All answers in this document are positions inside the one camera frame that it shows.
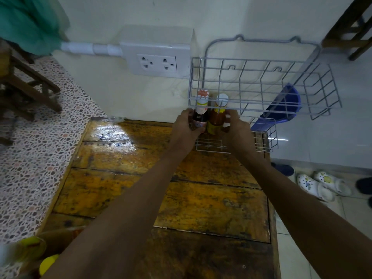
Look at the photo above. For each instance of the white wall socket box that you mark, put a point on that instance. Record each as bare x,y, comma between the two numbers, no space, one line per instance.
157,52

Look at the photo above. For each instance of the white conduit pipe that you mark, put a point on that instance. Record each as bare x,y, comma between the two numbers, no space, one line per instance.
90,49

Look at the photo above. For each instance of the dark shoe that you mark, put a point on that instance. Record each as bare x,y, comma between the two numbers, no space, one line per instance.
283,169
365,185

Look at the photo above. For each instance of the orange sauce bottle white cap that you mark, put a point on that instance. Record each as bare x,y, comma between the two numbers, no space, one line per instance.
218,116

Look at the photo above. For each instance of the person's left thumb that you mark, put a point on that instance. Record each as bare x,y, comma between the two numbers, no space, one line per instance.
198,131

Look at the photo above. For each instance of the white patterned clog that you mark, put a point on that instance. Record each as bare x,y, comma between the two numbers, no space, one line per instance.
314,187
334,183

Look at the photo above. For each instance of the blue plastic bucket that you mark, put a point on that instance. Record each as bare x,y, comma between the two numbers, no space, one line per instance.
283,108

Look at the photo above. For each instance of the dark sauce bottle red cap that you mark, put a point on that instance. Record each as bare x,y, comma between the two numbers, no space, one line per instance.
201,108

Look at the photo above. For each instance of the wooden chair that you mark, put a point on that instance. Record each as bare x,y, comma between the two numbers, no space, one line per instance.
26,84

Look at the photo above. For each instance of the person's right hand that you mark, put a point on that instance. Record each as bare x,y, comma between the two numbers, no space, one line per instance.
241,136

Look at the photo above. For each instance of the person's right forearm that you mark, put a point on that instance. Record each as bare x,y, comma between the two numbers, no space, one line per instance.
305,217

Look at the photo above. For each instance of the person's left hand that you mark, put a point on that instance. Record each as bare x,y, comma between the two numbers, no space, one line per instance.
181,133

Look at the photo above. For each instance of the dark wooden furniture frame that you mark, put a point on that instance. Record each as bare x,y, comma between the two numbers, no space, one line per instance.
348,29

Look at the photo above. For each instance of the person's right thumb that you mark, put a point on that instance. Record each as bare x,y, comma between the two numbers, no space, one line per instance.
227,123

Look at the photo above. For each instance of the person's left forearm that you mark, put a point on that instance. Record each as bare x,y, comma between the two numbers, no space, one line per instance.
125,217

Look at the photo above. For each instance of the green cloth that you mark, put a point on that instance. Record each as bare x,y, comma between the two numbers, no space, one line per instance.
29,23

